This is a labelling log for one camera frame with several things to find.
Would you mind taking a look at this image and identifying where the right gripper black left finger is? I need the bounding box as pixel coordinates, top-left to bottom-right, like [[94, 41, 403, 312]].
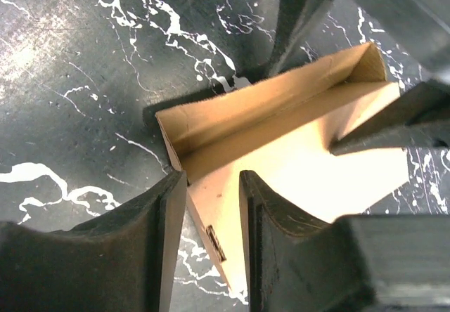
[[1, 171, 186, 311]]

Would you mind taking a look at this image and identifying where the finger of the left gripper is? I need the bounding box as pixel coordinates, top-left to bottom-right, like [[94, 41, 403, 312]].
[[329, 82, 449, 156], [269, 0, 334, 77]]

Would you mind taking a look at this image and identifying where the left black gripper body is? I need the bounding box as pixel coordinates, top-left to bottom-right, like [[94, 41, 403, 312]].
[[353, 0, 449, 84]]

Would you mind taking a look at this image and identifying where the brown cardboard box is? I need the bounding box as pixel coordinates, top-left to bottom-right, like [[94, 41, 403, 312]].
[[155, 42, 409, 292]]

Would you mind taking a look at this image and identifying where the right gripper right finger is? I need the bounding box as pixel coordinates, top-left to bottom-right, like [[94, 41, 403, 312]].
[[239, 170, 449, 311]]

